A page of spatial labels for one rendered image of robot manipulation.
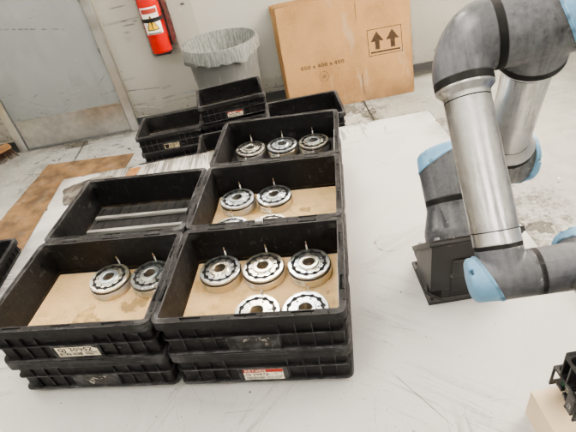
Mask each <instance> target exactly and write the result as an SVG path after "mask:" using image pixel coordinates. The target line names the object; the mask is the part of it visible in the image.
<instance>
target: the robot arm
mask: <svg viewBox="0 0 576 432"><path fill-rule="evenodd" d="M575 51H576V0H475V1H473V2H471V3H468V4H466V6H464V7H463V8H462V9H461V10H459V11H458V12H457V13H456V14H455V15H454V16H453V18H452V19H451V20H450V22H448V24H447V25H446V27H445V28H444V30H443V32H442V34H441V36H440V38H439V41H438V43H437V46H436V48H435V54H434V59H433V64H432V83H433V88H434V92H435V97H436V98H437V99H438V100H440V101H441V102H442V103H443V105H444V110H445V114H446V119H447V126H448V130H449V134H450V139H451V140H450V141H444V142H442V143H439V144H437V145H434V146H432V147H430V148H428V149H426V150H424V151H423V152H422V153H420V154H419V156H418V157H417V167H418V175H419V176H420V181H421V185H422V190H423V197H424V201H425V206H426V210H427V215H426V223H425V231H424V238H425V242H430V241H434V240H435V238H436V237H439V238H440V240H441V239H446V238H451V237H461V236H466V235H471V242H472V246H473V250H474V255H475V256H472V257H471V258H467V259H466V260H465V261H464V272H465V282H466V285H467V288H468V291H469V293H470V295H471V298H472V299H474V300H475V301H476V302H478V303H486V302H494V301H502V302H505V301H506V300H509V299H515V298H522V297H533V296H539V295H546V294H552V293H558V292H564V291H576V226H571V227H568V229H567V230H565V231H561V232H559V233H558V234H557V235H556V236H555V237H554V239H553V241H552V244H551V245H546V246H541V247H536V248H529V249H525V246H524V243H523V238H522V233H521V229H520V225H519V217H518V213H517V209H516V205H515V200H514V197H513V189H512V185H511V184H512V183H522V182H524V181H528V180H531V179H532V178H534V177H535V176H536V175H537V174H538V172H539V171H540V168H541V164H542V161H541V158H542V149H541V146H540V143H539V140H538V138H537V137H536V136H535V135H534V134H533V130H534V128H535V125H536V122H537V118H538V115H539V112H540V110H541V108H542V105H543V101H544V98H545V95H546V92H547V90H548V87H549V83H550V80H551V78H552V77H554V76H555V75H557V74H559V73H560V72H561V71H562V70H563V68H564V67H565V65H566V63H567V60H568V58H569V55H570V53H571V52H575ZM494 70H500V72H501V75H500V80H499V84H498V88H497V93H496V97H495V104H494V100H493V97H492V92H491V88H492V86H493V85H494V84H495V82H496V79H495V72H494ZM555 372H557V374H558V376H560V378H556V379H554V375H555ZM547 382H548V383H549V384H550V385H551V384H556V386H558V388H559V389H560V391H561V392H562V391H564V392H562V395H561V396H562V397H563V398H564V401H565V404H564V408H565V409H566V411H567V413H568V415H569V416H572V419H571V421H572V422H575V421H576V351H570V352H567V353H566V356H565V358H564V362H563V364H559V365H554V367H553V370H552V373H551V376H550V379H549V380H548V381H547Z"/></svg>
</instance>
